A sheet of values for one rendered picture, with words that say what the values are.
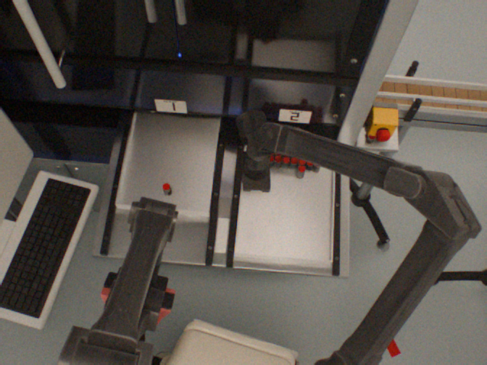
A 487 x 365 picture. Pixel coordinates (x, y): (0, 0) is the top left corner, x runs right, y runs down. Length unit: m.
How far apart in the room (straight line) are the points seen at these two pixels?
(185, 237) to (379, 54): 0.69
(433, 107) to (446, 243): 0.88
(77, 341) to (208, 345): 0.30
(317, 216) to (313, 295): 0.89
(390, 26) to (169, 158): 0.74
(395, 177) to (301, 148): 0.25
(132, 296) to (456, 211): 0.50
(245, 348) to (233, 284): 1.39
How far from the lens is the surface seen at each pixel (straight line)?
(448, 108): 1.71
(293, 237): 1.46
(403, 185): 0.87
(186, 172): 1.53
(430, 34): 3.16
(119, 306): 0.74
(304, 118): 1.47
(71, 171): 2.03
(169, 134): 1.59
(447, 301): 2.49
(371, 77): 1.31
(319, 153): 1.03
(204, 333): 0.95
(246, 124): 1.20
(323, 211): 1.50
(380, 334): 0.95
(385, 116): 1.50
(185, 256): 1.44
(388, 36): 1.20
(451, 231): 0.84
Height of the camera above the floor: 2.26
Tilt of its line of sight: 66 degrees down
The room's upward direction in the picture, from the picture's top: 3 degrees clockwise
